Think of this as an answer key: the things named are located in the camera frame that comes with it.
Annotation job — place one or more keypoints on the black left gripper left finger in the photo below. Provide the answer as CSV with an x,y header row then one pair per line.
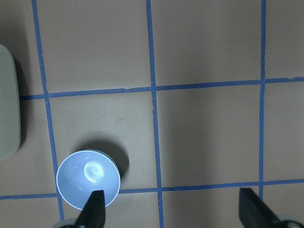
x,y
93,213

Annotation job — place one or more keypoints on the silver toaster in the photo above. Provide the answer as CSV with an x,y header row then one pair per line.
x,y
10,129

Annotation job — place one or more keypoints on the blue bowl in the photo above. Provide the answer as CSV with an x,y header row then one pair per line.
x,y
86,171

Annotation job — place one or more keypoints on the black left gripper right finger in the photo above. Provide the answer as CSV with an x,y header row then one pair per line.
x,y
254,213

